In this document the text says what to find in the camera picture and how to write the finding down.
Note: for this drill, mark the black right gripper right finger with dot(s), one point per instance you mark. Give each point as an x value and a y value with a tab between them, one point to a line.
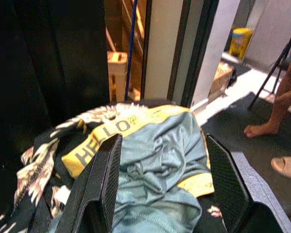
237	189

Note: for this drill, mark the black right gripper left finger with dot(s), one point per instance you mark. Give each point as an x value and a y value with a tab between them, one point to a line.
94	184

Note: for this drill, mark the black white-print garment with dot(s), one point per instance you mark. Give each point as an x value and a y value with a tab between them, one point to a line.
38	170

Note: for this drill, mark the grey-blue shirt with yellow band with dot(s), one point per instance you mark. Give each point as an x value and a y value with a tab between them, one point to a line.
160	150

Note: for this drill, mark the person's bare leg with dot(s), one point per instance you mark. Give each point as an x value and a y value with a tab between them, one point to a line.
281	97

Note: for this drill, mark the black tripod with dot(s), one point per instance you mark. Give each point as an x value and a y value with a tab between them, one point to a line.
264	82

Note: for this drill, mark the brown cardboard box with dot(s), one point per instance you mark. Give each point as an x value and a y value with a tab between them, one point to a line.
221	77

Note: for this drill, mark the pale wooden crate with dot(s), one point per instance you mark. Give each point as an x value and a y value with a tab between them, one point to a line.
117	72

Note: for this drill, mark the black cabinet panel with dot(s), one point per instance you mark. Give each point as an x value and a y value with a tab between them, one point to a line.
51	53

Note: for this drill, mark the blue pole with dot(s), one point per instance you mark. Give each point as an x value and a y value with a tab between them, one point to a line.
131	48

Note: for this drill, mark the yellow plastic container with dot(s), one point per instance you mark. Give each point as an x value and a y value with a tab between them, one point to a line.
241	43

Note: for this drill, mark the wooden slat rack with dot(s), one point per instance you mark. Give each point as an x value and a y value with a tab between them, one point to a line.
139	24

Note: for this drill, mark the black door frame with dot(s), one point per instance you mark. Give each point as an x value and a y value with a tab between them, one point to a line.
184	48

